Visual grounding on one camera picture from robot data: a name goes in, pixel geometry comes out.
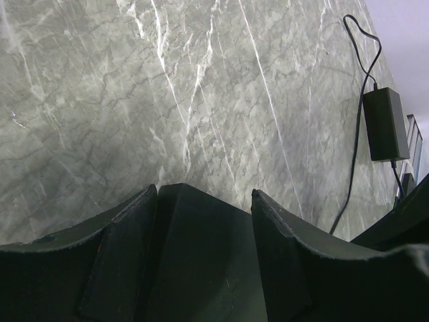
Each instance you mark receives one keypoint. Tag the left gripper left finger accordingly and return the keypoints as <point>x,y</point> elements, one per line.
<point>91,271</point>

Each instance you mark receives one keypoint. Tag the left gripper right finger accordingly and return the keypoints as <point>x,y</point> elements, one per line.
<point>308,274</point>

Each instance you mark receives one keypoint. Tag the black network switch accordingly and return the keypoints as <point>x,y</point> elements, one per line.
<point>206,266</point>

